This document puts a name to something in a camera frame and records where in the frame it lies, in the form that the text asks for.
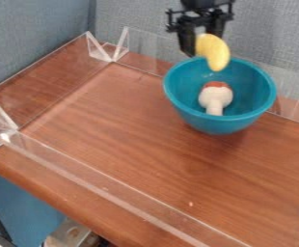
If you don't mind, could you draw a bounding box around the clear acrylic barrier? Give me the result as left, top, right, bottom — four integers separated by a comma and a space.
0, 28, 299, 247

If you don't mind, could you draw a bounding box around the white toy mushroom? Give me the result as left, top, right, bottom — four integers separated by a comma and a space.
199, 81, 233, 116

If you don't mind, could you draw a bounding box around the blue plastic bowl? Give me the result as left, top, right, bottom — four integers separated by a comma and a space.
163, 57, 277, 135

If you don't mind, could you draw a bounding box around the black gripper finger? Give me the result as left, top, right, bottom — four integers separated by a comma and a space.
205, 14, 227, 38
177, 23, 196, 57

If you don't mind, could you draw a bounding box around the yellow toy banana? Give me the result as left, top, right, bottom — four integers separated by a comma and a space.
195, 34, 231, 71

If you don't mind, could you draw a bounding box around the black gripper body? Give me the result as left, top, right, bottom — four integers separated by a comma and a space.
165, 0, 236, 32

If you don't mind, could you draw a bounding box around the grey metal bracket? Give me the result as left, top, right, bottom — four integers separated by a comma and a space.
42, 219, 97, 247

